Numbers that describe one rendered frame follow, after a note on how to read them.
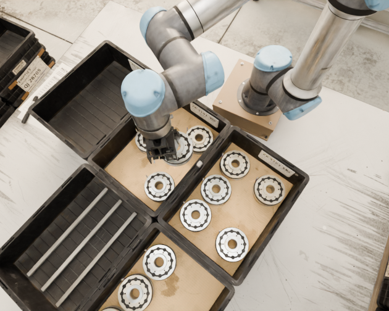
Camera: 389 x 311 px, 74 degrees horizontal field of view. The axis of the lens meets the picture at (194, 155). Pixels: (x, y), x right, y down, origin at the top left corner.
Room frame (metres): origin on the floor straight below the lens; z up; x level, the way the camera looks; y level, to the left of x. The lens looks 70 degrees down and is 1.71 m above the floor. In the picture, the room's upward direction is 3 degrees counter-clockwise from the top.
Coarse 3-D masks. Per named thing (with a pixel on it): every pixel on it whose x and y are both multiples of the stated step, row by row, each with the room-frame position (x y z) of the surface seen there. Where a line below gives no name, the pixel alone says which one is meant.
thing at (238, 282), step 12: (228, 132) 0.35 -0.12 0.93; (240, 132) 0.35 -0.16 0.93; (216, 144) 0.31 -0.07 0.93; (276, 156) 0.26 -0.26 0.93; (192, 180) 0.20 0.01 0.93; (180, 192) 0.16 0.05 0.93; (300, 192) 0.14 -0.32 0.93; (168, 204) 0.13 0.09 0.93; (288, 204) 0.11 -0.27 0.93; (168, 228) 0.06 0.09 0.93; (276, 228) 0.04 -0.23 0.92; (180, 240) 0.02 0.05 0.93; (264, 240) 0.01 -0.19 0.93; (216, 264) -0.05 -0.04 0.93; (252, 264) -0.05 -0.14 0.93; (228, 276) -0.08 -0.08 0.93; (240, 276) -0.08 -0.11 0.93
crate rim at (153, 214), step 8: (200, 104) 0.46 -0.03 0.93; (216, 112) 0.43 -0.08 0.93; (128, 120) 0.42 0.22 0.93; (224, 120) 0.40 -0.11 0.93; (120, 128) 0.39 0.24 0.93; (224, 128) 0.37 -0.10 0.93; (112, 136) 0.36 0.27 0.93; (104, 144) 0.33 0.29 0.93; (96, 152) 0.31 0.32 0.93; (208, 152) 0.29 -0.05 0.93; (88, 160) 0.28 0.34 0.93; (200, 160) 0.26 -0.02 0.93; (96, 168) 0.25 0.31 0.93; (104, 176) 0.22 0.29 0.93; (184, 176) 0.21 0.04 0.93; (128, 192) 0.17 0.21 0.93; (176, 192) 0.16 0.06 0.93; (136, 200) 0.15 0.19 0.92; (168, 200) 0.14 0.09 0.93; (144, 208) 0.12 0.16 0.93; (160, 208) 0.12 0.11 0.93; (152, 216) 0.09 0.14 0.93
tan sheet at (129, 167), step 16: (176, 112) 0.49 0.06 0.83; (176, 128) 0.43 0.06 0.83; (208, 128) 0.42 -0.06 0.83; (128, 144) 0.37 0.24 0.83; (112, 160) 0.31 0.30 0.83; (128, 160) 0.31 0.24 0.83; (144, 160) 0.30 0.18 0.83; (160, 160) 0.30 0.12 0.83; (192, 160) 0.29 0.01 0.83; (112, 176) 0.25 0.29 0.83; (128, 176) 0.25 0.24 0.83; (144, 176) 0.24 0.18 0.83; (176, 176) 0.24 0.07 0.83; (144, 192) 0.19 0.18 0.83
